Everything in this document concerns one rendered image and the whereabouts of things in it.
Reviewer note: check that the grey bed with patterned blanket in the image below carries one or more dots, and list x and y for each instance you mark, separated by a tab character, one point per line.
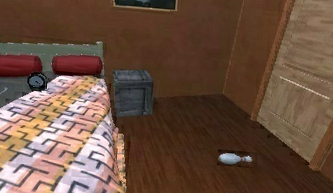
54	135

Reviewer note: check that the grey wooden crate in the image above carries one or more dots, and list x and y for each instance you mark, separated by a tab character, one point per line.
132	93

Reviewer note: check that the white bowling pin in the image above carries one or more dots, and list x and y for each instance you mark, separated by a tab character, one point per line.
232	158

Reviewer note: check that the red bolster pillow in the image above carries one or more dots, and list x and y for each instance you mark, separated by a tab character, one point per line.
77	64
10	65

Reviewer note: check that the round black alarm clock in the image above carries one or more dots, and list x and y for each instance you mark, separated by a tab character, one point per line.
37	81

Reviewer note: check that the light wooden room door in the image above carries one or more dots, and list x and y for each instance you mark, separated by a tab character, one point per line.
306	80

